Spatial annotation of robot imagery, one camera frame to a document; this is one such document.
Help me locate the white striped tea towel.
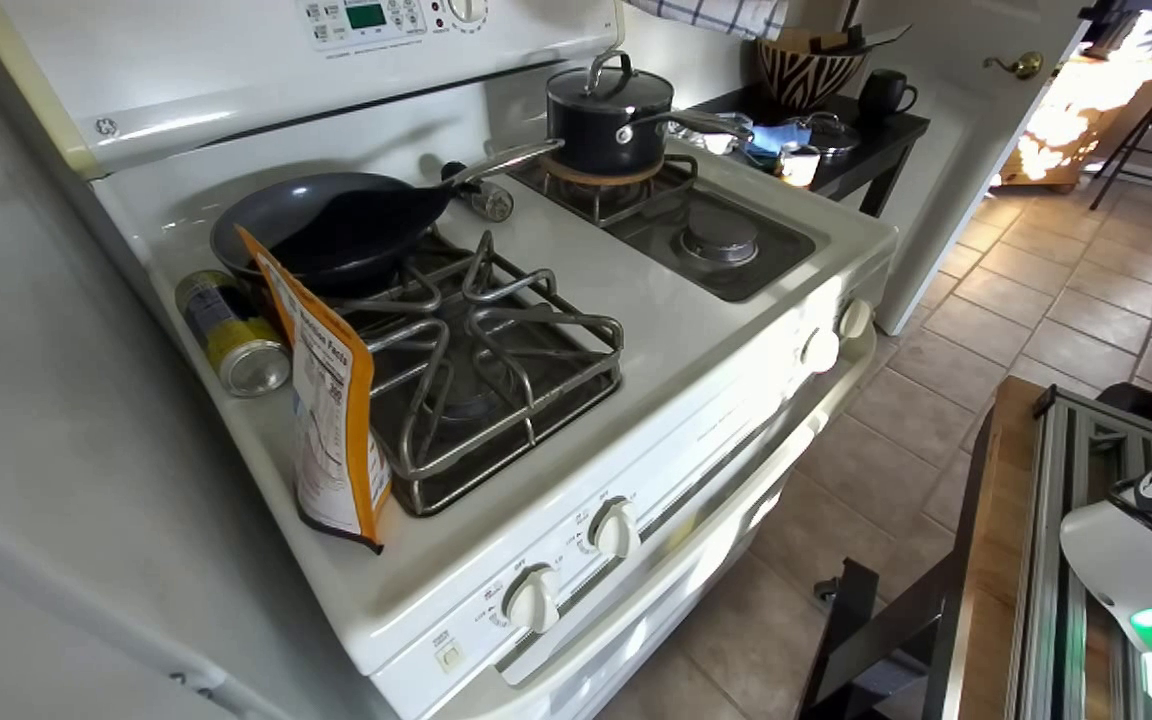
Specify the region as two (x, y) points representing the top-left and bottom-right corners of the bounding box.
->
(627, 0), (791, 41)

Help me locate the black mug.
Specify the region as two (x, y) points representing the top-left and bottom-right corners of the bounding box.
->
(856, 68), (925, 131)

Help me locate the round wooden trivet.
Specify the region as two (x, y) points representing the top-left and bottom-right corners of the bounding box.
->
(541, 152), (671, 192)

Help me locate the glass pot lid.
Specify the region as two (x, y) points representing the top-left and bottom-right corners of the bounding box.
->
(543, 49), (677, 117)

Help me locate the white gas stove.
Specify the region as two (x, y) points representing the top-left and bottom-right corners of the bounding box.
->
(0, 0), (902, 720)

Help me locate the large metal burner grate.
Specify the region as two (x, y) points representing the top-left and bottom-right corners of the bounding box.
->
(330, 229), (627, 521)

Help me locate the orange white snack pouch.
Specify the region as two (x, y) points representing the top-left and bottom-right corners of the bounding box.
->
(233, 223), (397, 550)

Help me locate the black saucepan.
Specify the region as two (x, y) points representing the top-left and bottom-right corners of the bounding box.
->
(543, 84), (752, 179)

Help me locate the white refrigerator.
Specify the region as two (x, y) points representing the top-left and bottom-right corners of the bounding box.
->
(0, 0), (391, 720)

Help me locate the small metal burner grate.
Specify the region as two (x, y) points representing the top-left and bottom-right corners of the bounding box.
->
(512, 147), (702, 229)

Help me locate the brass door knob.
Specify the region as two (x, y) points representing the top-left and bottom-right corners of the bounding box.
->
(982, 49), (1048, 84)

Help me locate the white stove knob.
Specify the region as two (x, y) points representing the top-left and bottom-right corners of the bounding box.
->
(585, 493), (641, 559)
(834, 297), (877, 343)
(795, 322), (845, 374)
(494, 559), (564, 636)

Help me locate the black side table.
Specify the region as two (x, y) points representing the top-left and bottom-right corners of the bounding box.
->
(679, 81), (933, 219)

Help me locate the blue white plastic bag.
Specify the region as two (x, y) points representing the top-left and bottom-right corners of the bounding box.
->
(733, 117), (828, 192)

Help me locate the dark frying pan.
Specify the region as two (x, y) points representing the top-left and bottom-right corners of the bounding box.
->
(207, 136), (566, 299)

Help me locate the yellow spray can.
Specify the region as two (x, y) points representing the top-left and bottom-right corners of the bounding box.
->
(173, 268), (290, 400)

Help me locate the wooden metal robot cart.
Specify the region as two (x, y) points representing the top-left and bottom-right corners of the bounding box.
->
(791, 374), (1152, 720)

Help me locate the dark wooden spoon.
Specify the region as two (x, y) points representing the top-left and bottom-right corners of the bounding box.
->
(807, 0), (911, 56)

